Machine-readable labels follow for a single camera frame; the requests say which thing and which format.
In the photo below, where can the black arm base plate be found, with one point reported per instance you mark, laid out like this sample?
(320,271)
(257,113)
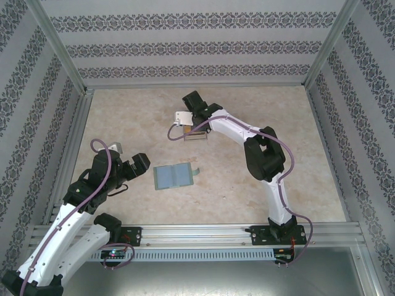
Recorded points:
(256,237)
(134,235)

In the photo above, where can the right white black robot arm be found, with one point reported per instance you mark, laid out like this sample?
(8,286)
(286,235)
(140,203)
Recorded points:
(230,128)

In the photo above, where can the grey metal front panel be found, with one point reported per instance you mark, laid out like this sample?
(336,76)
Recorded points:
(197,280)

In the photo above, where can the gold card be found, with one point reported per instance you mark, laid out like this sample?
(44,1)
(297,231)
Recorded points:
(187,129)

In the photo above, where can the aluminium frame post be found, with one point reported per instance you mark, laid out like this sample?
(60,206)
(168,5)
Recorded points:
(61,46)
(328,46)
(368,277)

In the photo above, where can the pale green card holder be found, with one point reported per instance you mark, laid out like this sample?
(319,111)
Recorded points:
(172,175)

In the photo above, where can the clear acrylic card stand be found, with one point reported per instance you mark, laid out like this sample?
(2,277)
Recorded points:
(200,139)

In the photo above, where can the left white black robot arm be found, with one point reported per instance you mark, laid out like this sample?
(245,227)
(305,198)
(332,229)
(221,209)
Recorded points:
(68,225)

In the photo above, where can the aluminium side rail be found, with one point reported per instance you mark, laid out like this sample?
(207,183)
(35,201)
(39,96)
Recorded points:
(330,154)
(74,138)

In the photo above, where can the aluminium rear crossbar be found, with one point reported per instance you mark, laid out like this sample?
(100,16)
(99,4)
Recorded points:
(197,86)

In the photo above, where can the small circuit board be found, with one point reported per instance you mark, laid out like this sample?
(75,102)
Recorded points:
(114,254)
(284,256)

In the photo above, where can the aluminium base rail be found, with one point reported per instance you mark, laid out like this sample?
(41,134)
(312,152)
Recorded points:
(197,234)

